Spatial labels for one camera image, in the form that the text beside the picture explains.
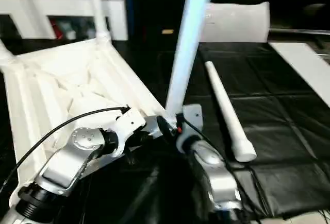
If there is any white plastic table leg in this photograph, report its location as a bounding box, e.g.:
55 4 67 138
205 61 257 163
164 0 218 129
86 0 111 44
0 40 13 64

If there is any white plastic table top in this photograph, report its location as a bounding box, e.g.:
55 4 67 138
0 38 168 209

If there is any black table mat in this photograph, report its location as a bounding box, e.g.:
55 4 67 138
0 37 330 224

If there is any black cabinet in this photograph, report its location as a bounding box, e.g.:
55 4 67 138
125 0 207 43

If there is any white flat board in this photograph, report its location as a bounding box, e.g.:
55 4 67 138
269 42 330 106

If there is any white cabinet with glass doors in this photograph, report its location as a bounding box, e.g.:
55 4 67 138
0 0 128 41

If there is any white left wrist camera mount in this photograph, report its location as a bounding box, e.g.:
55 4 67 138
108 108 146 158

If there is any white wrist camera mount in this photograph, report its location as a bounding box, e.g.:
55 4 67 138
176 104 203 154
108 108 146 158

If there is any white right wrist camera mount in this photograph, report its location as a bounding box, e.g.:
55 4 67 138
176 104 203 154

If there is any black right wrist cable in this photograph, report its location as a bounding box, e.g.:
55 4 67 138
180 117 258 219

